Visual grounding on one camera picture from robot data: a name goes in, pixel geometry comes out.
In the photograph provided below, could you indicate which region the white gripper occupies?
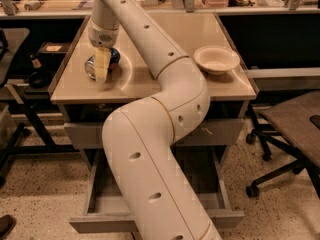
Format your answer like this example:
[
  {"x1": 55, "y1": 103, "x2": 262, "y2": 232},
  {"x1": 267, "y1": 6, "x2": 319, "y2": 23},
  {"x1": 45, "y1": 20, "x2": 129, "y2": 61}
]
[{"x1": 88, "y1": 20, "x2": 119, "y2": 83}]

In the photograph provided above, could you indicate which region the blue pepsi can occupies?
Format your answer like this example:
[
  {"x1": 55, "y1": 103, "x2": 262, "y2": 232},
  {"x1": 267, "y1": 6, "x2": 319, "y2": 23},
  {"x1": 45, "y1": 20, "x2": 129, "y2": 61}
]
[{"x1": 85, "y1": 48, "x2": 120, "y2": 82}]

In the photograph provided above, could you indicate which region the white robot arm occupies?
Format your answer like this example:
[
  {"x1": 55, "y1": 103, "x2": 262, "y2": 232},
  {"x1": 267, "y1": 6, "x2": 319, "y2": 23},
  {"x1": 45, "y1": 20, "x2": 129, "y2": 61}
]
[{"x1": 92, "y1": 0, "x2": 222, "y2": 240}]

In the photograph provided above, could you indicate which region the grey drawer cabinet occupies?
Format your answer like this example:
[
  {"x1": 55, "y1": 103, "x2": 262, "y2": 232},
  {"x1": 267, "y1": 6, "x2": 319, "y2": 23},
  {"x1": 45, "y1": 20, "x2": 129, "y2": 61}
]
[{"x1": 49, "y1": 11, "x2": 256, "y2": 166}]

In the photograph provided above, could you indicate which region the closed grey top drawer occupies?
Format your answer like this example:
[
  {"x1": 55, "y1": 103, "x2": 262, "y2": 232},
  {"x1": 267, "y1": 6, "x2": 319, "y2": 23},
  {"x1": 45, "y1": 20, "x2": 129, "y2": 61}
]
[{"x1": 64, "y1": 119, "x2": 244, "y2": 149}]

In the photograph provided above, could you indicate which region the open grey middle drawer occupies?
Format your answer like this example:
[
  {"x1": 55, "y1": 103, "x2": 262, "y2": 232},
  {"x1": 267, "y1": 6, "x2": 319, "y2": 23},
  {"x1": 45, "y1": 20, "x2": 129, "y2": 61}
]
[{"x1": 69, "y1": 147, "x2": 244, "y2": 233}]

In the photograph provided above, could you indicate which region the white bowl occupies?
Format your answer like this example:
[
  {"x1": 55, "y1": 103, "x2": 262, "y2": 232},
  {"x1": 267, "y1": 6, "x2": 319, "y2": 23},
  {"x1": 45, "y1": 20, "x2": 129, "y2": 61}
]
[{"x1": 194, "y1": 45, "x2": 240, "y2": 75}]

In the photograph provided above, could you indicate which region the black office chair left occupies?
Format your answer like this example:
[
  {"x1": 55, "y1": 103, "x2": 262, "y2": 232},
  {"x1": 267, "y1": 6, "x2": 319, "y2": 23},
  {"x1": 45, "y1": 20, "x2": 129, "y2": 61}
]
[{"x1": 0, "y1": 28, "x2": 30, "y2": 187}]

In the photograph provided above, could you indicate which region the black office chair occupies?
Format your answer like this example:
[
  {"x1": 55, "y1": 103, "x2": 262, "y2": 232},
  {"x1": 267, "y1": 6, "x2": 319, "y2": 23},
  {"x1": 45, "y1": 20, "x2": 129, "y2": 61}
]
[
  {"x1": 246, "y1": 90, "x2": 320, "y2": 198},
  {"x1": 0, "y1": 28, "x2": 30, "y2": 187}
]

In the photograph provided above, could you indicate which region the black shoe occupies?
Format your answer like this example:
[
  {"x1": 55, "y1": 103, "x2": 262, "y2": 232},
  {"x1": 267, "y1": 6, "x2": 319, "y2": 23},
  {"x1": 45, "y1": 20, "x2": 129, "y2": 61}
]
[{"x1": 0, "y1": 215, "x2": 16, "y2": 240}]

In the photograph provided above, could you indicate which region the black office chair right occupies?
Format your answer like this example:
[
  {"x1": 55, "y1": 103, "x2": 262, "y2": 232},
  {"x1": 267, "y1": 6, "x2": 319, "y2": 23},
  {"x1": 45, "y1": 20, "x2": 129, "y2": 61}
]
[{"x1": 246, "y1": 90, "x2": 320, "y2": 198}]

